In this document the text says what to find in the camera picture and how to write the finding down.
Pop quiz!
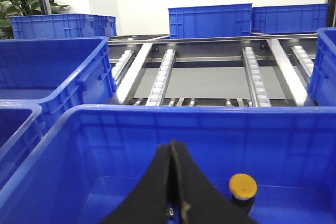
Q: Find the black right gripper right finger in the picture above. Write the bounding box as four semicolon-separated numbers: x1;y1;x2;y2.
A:
171;140;256;223

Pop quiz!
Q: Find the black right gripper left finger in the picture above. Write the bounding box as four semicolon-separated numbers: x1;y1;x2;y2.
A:
101;144;172;223

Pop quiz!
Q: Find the blue plastic crate right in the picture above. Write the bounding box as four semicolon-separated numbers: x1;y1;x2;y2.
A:
1;105;335;223

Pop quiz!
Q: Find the blue plastic crate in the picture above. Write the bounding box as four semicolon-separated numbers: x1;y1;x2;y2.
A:
1;102;46;187
1;105;335;223

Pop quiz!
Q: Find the white roller track centre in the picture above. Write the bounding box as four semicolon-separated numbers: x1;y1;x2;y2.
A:
145;49;176;106

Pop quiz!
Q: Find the white roller track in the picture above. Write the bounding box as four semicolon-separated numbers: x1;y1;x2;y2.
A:
112;50;134;84
145;49;176;106
242;47;271;107
292;45;314;79

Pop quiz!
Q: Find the white roller track left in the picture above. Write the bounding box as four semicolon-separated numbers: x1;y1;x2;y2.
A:
112;50;134;84

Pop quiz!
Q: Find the blue plastic crate left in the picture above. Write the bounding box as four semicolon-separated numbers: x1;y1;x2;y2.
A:
1;102;46;187

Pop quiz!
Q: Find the blue crate rear left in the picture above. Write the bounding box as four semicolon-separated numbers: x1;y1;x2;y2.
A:
1;37;117;130

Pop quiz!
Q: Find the blue crate far right edge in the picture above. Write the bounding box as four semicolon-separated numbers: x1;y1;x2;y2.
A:
308;27;335;106

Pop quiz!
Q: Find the white roller track far right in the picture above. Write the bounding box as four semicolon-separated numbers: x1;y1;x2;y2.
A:
292;45;314;79

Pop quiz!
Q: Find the blue crate far centre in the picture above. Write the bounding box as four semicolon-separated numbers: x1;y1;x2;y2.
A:
169;3;252;39

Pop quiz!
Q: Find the blue crate far left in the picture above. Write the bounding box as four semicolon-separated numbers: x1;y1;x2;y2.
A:
9;13;117;39

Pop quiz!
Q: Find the blue crate far right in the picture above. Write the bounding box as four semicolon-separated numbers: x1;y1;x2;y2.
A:
251;4;329;34

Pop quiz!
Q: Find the green potted plant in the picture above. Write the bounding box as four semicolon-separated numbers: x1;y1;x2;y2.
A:
0;0;69;40

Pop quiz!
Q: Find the steel rear rail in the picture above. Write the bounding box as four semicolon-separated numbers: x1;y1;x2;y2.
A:
108;33;318;45

